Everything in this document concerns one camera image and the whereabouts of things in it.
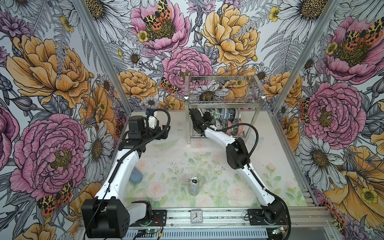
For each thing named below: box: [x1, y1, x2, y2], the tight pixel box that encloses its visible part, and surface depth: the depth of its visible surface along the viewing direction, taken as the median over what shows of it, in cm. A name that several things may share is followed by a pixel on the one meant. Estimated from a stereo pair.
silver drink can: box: [188, 175, 200, 196], surface depth 73 cm
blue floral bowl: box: [224, 108, 231, 120], surface depth 107 cm
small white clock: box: [190, 208, 203, 225], surface depth 75 cm
